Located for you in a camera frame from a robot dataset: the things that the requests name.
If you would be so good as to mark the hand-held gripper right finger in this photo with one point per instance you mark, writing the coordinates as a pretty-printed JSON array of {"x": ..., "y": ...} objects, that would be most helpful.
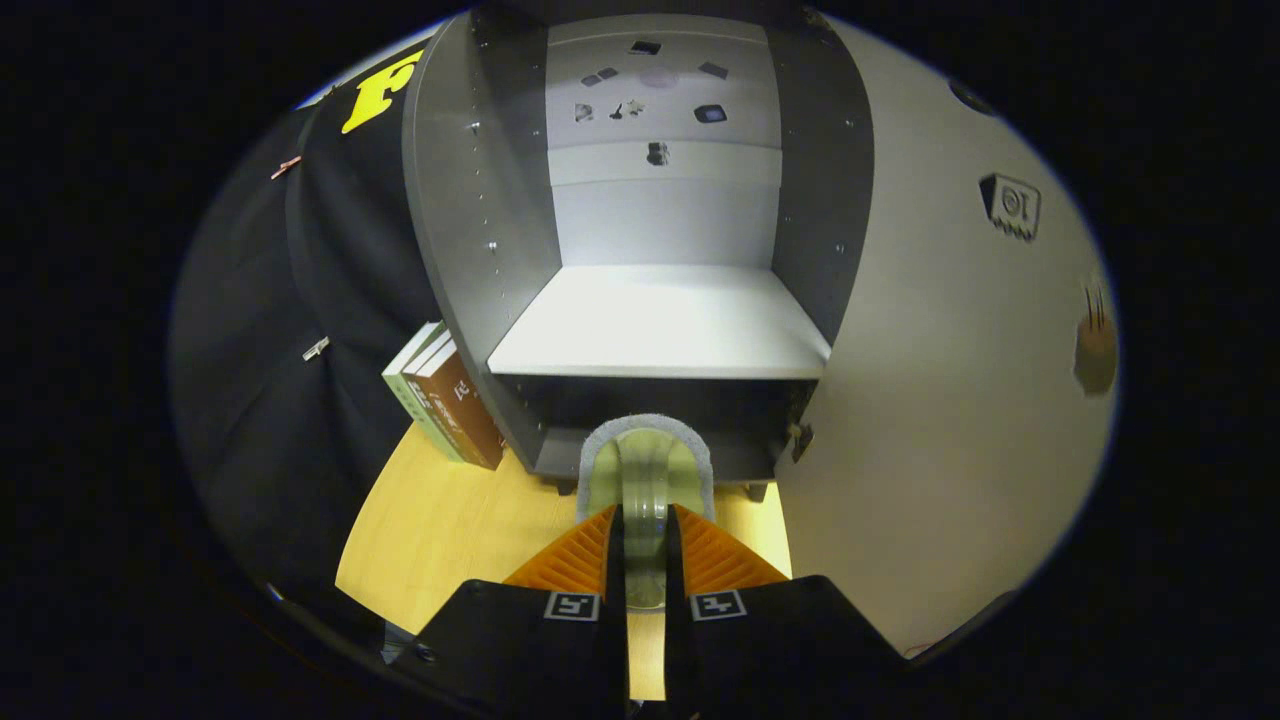
[{"x": 677, "y": 660}]

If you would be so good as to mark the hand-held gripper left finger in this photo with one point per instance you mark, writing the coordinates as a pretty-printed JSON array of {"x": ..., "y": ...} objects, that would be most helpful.
[{"x": 615, "y": 650}]

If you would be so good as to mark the olive green grey-rimmed object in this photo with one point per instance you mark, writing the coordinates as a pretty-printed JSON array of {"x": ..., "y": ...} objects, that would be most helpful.
[{"x": 645, "y": 480}]

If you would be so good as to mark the beige cabinet door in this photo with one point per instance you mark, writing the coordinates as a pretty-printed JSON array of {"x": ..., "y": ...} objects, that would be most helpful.
[{"x": 930, "y": 400}]

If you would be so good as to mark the brown book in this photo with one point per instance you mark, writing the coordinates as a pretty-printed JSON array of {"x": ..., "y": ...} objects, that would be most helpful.
[{"x": 460, "y": 400}]

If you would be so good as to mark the white cabinet shelf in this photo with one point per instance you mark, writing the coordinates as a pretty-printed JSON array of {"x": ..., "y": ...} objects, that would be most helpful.
[{"x": 660, "y": 325}]

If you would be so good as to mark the silver clip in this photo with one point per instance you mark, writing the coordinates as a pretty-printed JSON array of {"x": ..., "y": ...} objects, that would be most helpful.
[{"x": 316, "y": 348}]

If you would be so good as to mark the dark grey cabinet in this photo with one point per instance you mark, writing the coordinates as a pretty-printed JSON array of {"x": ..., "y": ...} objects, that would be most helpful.
[{"x": 470, "y": 250}]

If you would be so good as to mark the black backdrop cloth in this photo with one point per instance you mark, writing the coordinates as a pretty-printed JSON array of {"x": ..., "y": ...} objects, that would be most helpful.
[{"x": 250, "y": 400}]

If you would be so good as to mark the red clip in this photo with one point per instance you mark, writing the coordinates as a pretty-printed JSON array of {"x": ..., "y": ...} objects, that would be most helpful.
[{"x": 286, "y": 167}]

